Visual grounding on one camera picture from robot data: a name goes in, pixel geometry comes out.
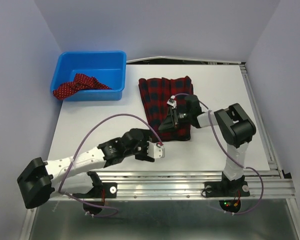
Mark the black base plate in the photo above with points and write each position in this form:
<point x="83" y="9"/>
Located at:
<point x="220" y="189"/>
<point x="106" y="190"/>

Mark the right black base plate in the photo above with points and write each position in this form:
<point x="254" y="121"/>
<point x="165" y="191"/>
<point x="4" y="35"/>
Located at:
<point x="220" y="189"/>

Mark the red navy plaid skirt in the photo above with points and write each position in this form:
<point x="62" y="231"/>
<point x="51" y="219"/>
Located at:
<point x="154" y="93"/>

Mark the aluminium table frame rail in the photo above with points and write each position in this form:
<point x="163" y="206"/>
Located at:
<point x="188" y="185"/>

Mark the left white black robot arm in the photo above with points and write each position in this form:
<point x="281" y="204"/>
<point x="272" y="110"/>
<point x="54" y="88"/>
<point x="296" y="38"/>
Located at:
<point x="42" y="180"/>

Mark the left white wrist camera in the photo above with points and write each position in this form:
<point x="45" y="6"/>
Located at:
<point x="155" y="150"/>

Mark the red white-dotted skirt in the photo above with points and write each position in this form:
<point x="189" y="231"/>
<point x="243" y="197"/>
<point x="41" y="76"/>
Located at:
<point x="81" y="82"/>

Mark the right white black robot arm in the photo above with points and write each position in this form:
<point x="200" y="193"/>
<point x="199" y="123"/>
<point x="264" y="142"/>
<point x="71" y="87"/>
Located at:
<point x="237" y="130"/>

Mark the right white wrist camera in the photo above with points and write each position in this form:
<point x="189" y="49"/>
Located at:
<point x="172" y="103"/>

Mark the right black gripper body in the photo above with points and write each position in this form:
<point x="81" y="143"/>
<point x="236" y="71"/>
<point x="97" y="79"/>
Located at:
<point x="183" y="116"/>

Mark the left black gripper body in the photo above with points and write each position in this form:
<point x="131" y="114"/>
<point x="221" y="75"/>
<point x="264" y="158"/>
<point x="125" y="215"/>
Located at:
<point x="140" y="151"/>

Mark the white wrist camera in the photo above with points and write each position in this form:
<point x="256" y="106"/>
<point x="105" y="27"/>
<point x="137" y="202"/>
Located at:
<point x="172" y="103"/>
<point x="155" y="150"/>

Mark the blue plastic bin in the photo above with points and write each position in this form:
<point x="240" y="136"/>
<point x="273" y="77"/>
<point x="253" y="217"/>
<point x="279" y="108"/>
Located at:
<point x="109" y="67"/>

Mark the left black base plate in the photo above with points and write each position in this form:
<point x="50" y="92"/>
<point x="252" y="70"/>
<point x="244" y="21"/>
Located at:
<point x="106" y="190"/>

